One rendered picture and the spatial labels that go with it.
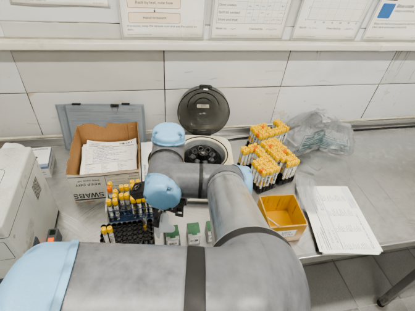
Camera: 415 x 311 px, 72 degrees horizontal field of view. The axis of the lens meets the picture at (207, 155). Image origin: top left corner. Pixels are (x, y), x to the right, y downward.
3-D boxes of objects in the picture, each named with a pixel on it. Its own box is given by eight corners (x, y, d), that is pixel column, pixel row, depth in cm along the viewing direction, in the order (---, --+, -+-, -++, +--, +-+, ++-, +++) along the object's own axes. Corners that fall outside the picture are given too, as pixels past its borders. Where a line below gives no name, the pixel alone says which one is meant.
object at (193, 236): (188, 246, 95) (188, 235, 91) (186, 234, 99) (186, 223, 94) (199, 245, 96) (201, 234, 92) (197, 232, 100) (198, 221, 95)
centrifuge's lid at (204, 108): (177, 85, 109) (178, 77, 116) (176, 140, 123) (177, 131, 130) (233, 88, 111) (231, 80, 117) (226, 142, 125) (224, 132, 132)
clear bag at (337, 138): (310, 149, 139) (320, 126, 130) (312, 129, 151) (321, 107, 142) (354, 160, 136) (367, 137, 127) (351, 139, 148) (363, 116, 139)
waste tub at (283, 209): (263, 244, 98) (270, 228, 92) (253, 212, 108) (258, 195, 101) (299, 241, 100) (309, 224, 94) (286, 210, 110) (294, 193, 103)
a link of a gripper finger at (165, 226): (171, 247, 80) (176, 217, 78) (150, 242, 81) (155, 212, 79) (174, 241, 83) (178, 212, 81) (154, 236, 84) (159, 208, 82)
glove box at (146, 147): (143, 196, 109) (142, 179, 103) (141, 154, 126) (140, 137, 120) (176, 193, 112) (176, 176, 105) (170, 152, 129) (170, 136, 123)
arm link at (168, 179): (199, 189, 54) (200, 150, 62) (138, 186, 53) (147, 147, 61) (197, 213, 59) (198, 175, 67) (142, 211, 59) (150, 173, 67)
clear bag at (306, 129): (292, 161, 132) (304, 128, 119) (267, 139, 142) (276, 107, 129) (328, 144, 143) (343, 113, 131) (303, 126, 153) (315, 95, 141)
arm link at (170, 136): (147, 140, 60) (153, 117, 66) (150, 176, 68) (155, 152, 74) (184, 143, 61) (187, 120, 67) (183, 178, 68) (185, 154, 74)
